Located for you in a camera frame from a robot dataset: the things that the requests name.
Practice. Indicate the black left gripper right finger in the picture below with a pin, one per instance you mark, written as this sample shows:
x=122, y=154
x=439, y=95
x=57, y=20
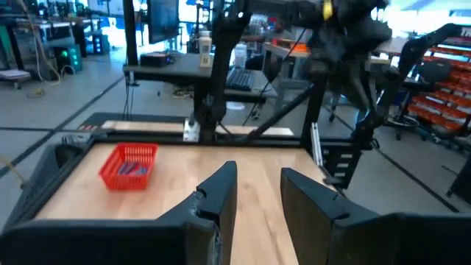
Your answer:
x=368, y=239

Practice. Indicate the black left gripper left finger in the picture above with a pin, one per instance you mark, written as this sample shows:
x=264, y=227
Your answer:
x=110, y=243

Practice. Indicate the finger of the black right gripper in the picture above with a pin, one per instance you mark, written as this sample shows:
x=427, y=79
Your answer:
x=340, y=84
x=360, y=92

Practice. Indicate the blue crayon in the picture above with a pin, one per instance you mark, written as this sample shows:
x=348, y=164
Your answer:
x=125, y=167
x=141, y=170

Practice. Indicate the orange box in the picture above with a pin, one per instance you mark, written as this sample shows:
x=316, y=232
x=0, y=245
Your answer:
x=294, y=46

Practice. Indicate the red plastic basket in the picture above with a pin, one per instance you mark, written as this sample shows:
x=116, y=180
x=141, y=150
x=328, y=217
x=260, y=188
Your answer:
x=127, y=182

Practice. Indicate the grey background table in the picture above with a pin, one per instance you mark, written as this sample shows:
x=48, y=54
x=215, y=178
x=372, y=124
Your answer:
x=283, y=51

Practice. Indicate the person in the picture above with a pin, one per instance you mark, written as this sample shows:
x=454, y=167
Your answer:
x=279, y=31

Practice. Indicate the black office chair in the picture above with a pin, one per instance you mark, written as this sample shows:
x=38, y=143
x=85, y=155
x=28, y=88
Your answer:
x=434, y=71

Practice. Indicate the orange bin rack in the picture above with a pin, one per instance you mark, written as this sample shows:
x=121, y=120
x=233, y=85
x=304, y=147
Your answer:
x=449, y=99

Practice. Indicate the black keyboard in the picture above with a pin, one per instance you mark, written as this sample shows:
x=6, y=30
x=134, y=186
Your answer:
x=241, y=79

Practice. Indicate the white plastic jug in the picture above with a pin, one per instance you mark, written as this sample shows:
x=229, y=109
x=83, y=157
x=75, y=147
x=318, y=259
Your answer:
x=240, y=55

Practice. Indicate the white paper sheet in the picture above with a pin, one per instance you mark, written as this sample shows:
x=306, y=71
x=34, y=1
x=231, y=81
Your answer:
x=235, y=106

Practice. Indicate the white bottle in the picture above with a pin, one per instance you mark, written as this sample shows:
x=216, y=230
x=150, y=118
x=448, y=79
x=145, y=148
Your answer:
x=205, y=48

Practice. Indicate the black monitor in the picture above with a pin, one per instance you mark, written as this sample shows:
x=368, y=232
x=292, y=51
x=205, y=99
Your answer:
x=163, y=18

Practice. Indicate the small black box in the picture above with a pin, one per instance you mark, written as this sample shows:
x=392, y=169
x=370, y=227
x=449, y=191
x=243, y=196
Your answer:
x=154, y=59

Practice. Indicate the teal box with green light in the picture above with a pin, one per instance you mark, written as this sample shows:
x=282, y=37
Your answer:
x=70, y=57

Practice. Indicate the cluttered background workbench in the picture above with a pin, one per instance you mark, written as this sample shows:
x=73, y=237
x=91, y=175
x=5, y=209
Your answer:
x=55, y=25

